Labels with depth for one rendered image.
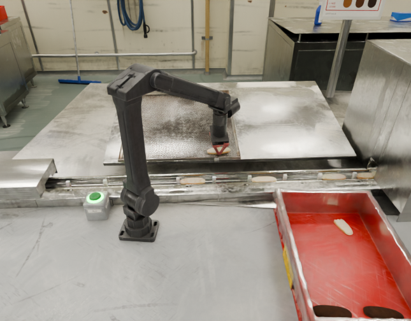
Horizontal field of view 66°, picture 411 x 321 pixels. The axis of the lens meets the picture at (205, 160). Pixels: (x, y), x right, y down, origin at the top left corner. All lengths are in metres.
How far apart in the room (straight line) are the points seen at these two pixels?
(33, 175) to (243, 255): 0.80
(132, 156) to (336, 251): 0.69
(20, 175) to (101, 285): 0.55
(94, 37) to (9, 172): 3.78
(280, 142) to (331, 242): 0.50
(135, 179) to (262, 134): 0.70
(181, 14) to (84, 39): 1.40
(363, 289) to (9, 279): 1.01
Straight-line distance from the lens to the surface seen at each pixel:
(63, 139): 1.72
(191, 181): 1.23
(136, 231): 1.06
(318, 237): 1.13
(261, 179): 1.26
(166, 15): 4.76
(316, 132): 1.53
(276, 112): 1.60
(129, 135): 0.87
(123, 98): 0.82
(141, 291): 0.97
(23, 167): 1.38
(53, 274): 1.08
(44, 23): 5.14
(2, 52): 3.99
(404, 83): 1.26
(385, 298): 1.06
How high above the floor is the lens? 1.62
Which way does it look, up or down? 35 degrees down
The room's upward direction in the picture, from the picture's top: straight up
